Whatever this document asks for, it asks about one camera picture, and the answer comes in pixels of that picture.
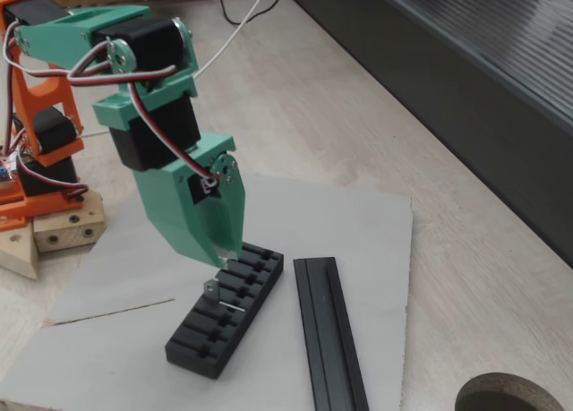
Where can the black aluminium profile rail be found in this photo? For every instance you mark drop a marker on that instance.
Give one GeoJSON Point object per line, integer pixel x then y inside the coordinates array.
{"type": "Point", "coordinates": [322, 339]}

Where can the horizontal window blinds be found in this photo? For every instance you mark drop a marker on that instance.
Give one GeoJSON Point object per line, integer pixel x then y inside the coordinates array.
{"type": "Point", "coordinates": [515, 35]}

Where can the wooden robot base mount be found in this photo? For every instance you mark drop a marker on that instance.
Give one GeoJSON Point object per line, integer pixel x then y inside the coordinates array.
{"type": "Point", "coordinates": [67, 229]}

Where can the black slotted holder block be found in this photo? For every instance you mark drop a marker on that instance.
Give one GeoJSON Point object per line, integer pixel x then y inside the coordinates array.
{"type": "Point", "coordinates": [192, 357]}

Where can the grey paper sheet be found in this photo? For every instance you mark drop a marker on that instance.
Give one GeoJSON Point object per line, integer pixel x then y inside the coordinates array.
{"type": "Point", "coordinates": [313, 223]}

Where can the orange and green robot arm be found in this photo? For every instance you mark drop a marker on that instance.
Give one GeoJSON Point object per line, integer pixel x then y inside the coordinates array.
{"type": "Point", "coordinates": [53, 39]}

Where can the small grey metal pin part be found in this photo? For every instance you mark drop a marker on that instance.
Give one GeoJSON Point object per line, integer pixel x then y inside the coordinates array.
{"type": "Point", "coordinates": [214, 294]}

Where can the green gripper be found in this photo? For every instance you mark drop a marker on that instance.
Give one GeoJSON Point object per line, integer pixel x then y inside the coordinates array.
{"type": "Point", "coordinates": [172, 205]}

